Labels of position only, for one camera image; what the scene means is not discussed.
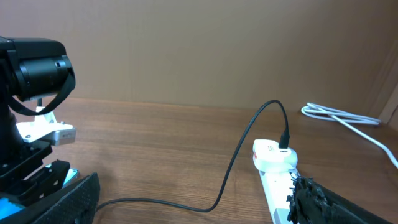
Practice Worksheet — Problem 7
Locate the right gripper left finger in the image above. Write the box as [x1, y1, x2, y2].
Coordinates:
[1, 172, 100, 224]

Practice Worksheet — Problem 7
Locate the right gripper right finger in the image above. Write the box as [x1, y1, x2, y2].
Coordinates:
[287, 176, 390, 224]

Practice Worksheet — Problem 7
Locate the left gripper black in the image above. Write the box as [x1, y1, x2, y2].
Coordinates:
[1, 141, 70, 206]

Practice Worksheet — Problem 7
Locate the black USB charging cable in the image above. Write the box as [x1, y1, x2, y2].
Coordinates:
[95, 99, 290, 213]

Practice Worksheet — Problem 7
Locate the turquoise Galaxy S25 smartphone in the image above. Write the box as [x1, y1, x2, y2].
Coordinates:
[0, 168, 79, 219]

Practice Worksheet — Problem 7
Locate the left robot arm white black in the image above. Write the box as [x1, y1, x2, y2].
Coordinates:
[1, 37, 76, 207]

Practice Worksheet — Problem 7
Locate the white power strip socket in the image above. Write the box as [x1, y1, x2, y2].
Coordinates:
[259, 169, 299, 224]

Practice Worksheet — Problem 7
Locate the white USB charger adapter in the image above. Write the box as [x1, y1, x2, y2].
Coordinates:
[252, 139, 298, 172]

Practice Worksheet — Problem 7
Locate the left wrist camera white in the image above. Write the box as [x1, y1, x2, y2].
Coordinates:
[16, 112, 76, 146]

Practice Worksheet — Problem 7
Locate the white power strip cord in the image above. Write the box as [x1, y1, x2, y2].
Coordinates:
[300, 102, 398, 169]

